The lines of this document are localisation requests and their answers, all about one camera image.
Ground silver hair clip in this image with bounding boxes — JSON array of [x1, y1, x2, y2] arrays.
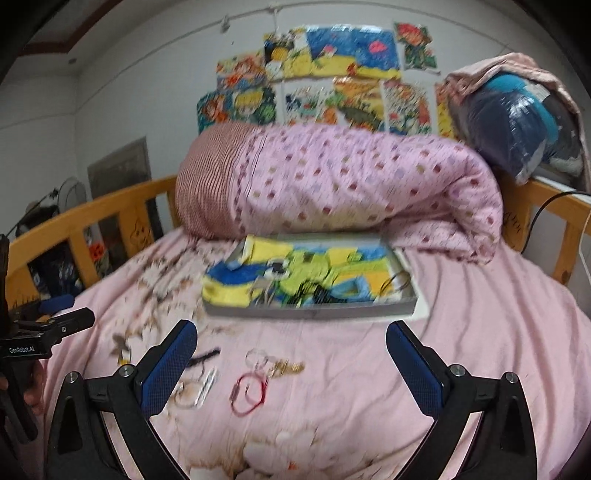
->
[[193, 368, 218, 409]]

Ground blue hair claw clip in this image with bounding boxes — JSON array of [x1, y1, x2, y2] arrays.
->
[[329, 277, 374, 303]]

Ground gold chain necklace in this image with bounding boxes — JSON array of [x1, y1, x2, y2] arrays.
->
[[269, 359, 306, 379]]

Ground black bead necklace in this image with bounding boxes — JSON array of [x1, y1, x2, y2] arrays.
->
[[294, 276, 348, 305]]

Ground beige hair claw clip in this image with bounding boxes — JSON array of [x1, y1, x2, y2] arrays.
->
[[249, 277, 280, 306]]

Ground pink floral bed sheet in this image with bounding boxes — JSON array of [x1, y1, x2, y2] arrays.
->
[[43, 230, 590, 479]]

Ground grey tray with frog cloth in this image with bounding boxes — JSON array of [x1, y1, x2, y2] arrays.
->
[[201, 234, 425, 320]]

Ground rolled pink dotted quilt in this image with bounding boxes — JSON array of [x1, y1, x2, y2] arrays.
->
[[175, 121, 503, 263]]

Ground wooden bed rail right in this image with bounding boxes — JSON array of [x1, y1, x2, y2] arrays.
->
[[498, 175, 590, 285]]

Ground grey wall panel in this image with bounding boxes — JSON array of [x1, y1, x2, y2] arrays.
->
[[87, 137, 151, 199]]

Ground white cable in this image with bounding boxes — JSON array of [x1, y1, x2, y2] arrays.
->
[[576, 216, 591, 273]]

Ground black cable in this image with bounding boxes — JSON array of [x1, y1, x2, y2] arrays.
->
[[520, 190, 591, 255]]

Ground colourful drawings on wall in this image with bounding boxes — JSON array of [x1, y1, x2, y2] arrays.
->
[[197, 22, 455, 138]]

